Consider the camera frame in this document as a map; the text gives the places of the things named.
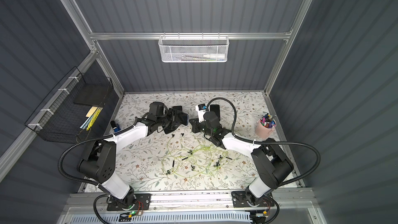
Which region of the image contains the small black smartphone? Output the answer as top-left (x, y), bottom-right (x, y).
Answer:
top-left (172, 106), bottom-right (182, 112)

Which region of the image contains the blue case smartphone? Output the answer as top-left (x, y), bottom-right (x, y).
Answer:
top-left (175, 112), bottom-right (189, 126)

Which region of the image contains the green wired earphones tangle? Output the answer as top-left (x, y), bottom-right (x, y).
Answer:
top-left (159, 132), bottom-right (243, 178)

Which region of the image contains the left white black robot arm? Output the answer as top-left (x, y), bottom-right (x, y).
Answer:
top-left (77, 102), bottom-right (188, 200)

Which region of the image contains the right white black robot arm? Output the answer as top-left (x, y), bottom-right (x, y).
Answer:
top-left (189, 112), bottom-right (293, 205)

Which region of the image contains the blue marker pen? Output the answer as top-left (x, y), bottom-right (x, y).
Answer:
top-left (110, 120), bottom-right (121, 133)

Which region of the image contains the pink pen cup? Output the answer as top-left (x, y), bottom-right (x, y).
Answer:
top-left (255, 114), bottom-right (276, 139)

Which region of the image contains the black foam pad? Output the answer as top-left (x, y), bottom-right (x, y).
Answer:
top-left (73, 85), bottom-right (109, 107)

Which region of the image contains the yellow sticky note pad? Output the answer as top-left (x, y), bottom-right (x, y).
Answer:
top-left (86, 106), bottom-right (98, 118)

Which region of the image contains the white marker in basket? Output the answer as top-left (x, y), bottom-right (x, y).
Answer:
top-left (203, 54), bottom-right (226, 60)

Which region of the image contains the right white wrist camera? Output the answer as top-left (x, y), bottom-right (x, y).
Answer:
top-left (195, 104), bottom-right (208, 122)

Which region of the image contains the right black corrugated cable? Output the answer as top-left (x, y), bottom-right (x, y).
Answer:
top-left (206, 97), bottom-right (321, 187)

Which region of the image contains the black corrugated cable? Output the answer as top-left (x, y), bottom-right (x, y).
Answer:
top-left (57, 111), bottom-right (150, 224)
top-left (206, 97), bottom-right (321, 187)

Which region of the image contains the left black corrugated cable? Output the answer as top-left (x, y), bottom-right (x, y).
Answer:
top-left (57, 111), bottom-right (150, 224)

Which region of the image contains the white wire mesh basket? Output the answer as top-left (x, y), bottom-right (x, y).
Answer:
top-left (158, 36), bottom-right (230, 63)

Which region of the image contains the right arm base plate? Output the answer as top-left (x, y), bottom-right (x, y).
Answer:
top-left (231, 190), bottom-right (275, 208)

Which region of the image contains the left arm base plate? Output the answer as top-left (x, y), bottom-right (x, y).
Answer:
top-left (107, 194), bottom-right (152, 211)

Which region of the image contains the black wire wall basket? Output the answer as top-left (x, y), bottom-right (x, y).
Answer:
top-left (25, 67), bottom-right (114, 144)

